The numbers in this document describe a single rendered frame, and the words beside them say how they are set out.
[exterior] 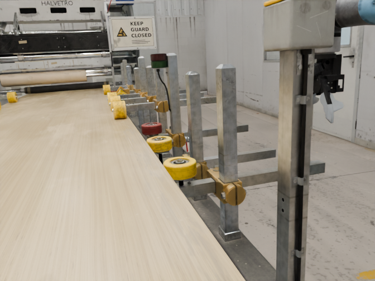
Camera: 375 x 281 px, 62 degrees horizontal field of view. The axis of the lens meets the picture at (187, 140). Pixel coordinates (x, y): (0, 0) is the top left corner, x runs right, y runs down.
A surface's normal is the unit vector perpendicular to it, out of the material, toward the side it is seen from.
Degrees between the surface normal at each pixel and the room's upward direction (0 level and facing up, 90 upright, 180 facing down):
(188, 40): 90
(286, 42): 90
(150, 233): 0
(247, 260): 0
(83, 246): 0
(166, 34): 90
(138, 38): 90
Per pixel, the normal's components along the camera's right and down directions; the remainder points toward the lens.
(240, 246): -0.06, -0.97
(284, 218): -0.96, 0.12
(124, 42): 0.29, 0.22
